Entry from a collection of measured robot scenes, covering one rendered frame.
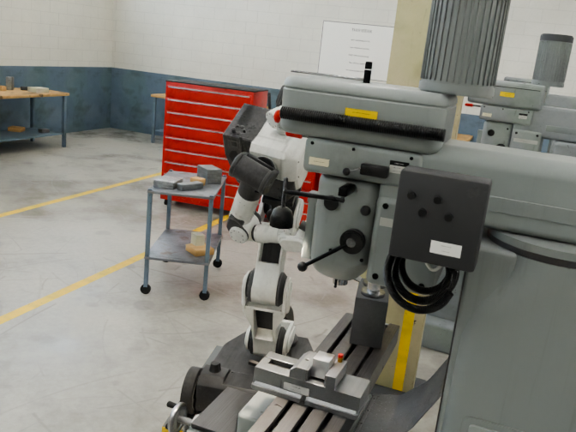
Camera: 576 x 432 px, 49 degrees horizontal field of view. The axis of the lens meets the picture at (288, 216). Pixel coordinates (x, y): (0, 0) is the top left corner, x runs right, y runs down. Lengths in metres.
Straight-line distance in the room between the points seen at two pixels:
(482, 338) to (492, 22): 0.80
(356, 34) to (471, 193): 9.84
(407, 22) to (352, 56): 7.65
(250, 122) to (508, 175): 1.09
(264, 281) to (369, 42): 8.83
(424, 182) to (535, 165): 0.36
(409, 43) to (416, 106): 1.90
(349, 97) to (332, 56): 9.59
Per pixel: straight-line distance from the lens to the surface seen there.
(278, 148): 2.33
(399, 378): 4.01
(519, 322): 1.73
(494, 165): 1.71
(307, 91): 1.78
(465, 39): 1.72
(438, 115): 1.70
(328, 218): 1.84
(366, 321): 2.38
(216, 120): 7.20
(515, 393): 1.81
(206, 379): 2.76
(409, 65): 3.59
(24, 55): 11.64
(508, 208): 1.73
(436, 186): 1.47
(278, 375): 2.02
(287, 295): 2.61
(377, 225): 1.78
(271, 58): 11.73
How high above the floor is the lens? 1.97
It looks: 15 degrees down
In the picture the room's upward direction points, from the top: 6 degrees clockwise
